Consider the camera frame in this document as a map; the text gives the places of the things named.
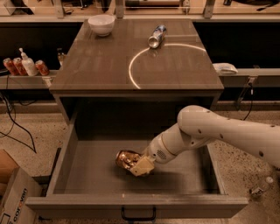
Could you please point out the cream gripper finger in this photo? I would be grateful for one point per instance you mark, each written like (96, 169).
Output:
(143, 166)

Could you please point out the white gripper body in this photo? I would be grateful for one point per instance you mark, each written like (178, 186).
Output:
(157, 150)

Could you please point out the orange can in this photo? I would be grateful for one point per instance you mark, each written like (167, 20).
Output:
(127, 159)

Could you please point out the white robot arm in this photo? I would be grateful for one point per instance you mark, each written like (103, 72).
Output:
(197, 126)

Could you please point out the open grey top drawer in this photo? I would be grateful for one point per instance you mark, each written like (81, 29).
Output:
(87, 183)

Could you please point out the blue silver can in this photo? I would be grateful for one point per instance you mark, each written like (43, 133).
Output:
(157, 36)

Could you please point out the red soda can right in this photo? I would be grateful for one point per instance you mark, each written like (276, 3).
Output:
(42, 68)

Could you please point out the red soda can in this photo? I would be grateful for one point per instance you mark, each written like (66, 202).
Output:
(8, 63)
(19, 66)
(42, 68)

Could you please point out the red soda can middle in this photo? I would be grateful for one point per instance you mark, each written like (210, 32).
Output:
(19, 66)

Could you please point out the red soda can left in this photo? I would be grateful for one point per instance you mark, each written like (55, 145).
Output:
(8, 63)

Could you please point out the white folded cloth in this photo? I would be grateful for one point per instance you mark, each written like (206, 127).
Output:
(225, 68)

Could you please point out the clear plastic bottle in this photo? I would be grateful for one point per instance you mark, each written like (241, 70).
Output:
(261, 187)

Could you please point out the cardboard box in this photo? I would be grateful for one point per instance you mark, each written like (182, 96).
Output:
(16, 186)

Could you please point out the small dark bottle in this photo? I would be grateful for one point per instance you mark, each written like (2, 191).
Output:
(61, 56)

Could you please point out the white bowl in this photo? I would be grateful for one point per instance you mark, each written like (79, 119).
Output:
(102, 25)

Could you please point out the white pump bottle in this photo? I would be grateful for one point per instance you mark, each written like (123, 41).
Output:
(28, 64)

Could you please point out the black drawer handle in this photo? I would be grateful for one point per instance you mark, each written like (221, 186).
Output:
(138, 214)

